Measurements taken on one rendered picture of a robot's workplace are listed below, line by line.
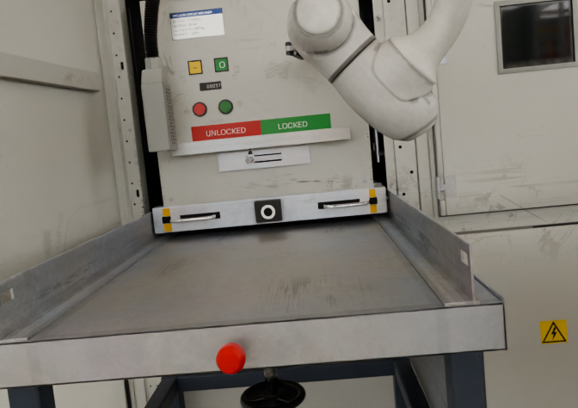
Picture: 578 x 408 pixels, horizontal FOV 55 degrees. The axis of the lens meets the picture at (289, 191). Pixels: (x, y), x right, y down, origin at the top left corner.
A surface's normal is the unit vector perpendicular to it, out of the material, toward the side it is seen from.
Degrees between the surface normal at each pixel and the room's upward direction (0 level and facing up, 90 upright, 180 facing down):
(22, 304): 90
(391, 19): 90
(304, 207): 90
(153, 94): 90
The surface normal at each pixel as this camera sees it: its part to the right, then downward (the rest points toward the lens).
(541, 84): -0.04, 0.09
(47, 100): 0.98, -0.08
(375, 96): -0.28, 0.34
